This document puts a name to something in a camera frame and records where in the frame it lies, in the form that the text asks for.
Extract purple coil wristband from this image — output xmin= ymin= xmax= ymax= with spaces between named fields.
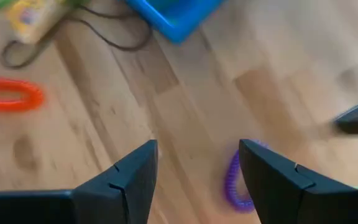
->
xmin=223 ymin=140 xmax=270 ymax=214

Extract orange coil wristband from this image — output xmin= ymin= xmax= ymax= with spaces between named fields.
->
xmin=0 ymin=74 xmax=45 ymax=113

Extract black rubber band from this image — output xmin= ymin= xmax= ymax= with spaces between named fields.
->
xmin=1 ymin=2 xmax=153 ymax=70

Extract black perforated metal shelf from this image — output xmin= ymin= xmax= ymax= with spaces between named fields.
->
xmin=332 ymin=94 xmax=358 ymax=136

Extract yellow packet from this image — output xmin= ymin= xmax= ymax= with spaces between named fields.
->
xmin=6 ymin=0 xmax=71 ymax=45

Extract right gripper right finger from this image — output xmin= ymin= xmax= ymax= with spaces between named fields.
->
xmin=238 ymin=138 xmax=358 ymax=224

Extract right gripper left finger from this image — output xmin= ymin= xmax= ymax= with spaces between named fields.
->
xmin=0 ymin=139 xmax=159 ymax=224

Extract blue plastic basket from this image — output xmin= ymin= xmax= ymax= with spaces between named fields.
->
xmin=123 ymin=0 xmax=227 ymax=45

